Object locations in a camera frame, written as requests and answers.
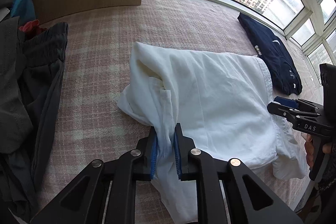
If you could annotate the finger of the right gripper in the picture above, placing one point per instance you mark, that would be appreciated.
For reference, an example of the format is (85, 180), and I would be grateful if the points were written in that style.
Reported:
(299, 104)
(286, 112)

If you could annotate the dark grey printed t-shirt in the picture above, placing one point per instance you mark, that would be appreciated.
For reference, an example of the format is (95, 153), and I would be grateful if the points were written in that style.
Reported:
(15, 121)

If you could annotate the pink garment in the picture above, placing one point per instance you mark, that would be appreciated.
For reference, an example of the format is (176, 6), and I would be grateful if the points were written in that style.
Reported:
(31, 27)

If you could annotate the black trousers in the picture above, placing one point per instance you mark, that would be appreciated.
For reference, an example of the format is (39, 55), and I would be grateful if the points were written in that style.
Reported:
(40, 85)

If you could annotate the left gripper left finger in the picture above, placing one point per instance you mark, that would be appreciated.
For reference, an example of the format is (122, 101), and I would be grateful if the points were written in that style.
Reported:
(104, 192)

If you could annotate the navy blue folded garment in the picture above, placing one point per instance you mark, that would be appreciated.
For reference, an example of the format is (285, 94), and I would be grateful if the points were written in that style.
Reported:
(271, 50)

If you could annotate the white shirt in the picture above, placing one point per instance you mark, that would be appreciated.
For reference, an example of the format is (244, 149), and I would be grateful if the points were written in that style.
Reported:
(220, 100)

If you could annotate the pink plaid tablecloth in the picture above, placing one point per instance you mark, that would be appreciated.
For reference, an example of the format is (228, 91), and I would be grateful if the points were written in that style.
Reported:
(90, 125)

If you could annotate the blue striped garment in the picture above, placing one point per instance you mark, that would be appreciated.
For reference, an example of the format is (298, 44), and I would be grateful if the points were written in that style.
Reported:
(24, 9)

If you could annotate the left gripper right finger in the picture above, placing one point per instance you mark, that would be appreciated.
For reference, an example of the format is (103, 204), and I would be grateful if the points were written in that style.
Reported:
(227, 191)

